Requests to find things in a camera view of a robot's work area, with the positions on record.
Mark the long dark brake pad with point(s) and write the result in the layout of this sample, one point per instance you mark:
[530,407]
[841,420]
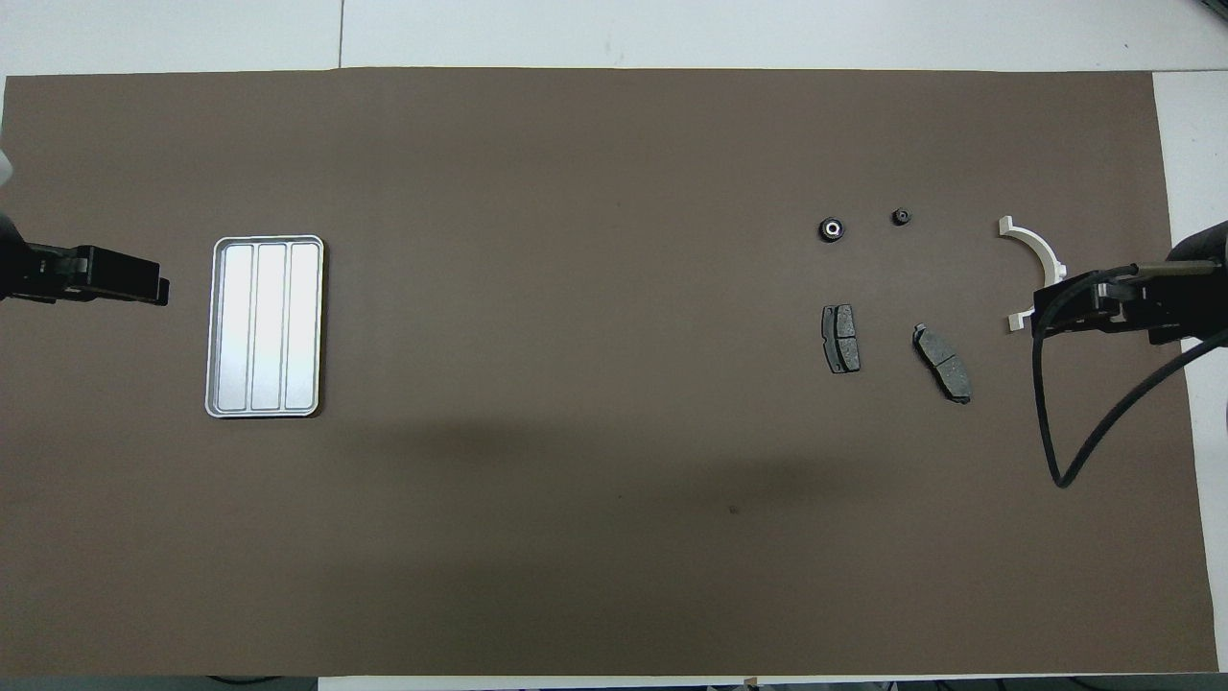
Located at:
[945,365]

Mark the large black bearing gear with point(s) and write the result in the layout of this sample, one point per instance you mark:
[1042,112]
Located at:
[831,229]

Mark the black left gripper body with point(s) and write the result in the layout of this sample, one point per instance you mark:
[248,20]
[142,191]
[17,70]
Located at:
[62,274]

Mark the white curved plastic bracket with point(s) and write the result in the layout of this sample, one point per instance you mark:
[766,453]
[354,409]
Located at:
[1041,248]

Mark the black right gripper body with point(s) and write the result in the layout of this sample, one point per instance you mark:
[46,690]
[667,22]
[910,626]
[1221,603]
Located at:
[1137,309]

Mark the brown table mat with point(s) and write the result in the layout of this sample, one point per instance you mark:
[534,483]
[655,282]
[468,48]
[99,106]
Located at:
[576,288]

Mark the short dark brake pad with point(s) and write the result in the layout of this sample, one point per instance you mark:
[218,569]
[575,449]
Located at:
[841,338]

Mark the silver metal tray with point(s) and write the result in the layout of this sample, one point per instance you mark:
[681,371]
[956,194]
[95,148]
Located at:
[269,326]

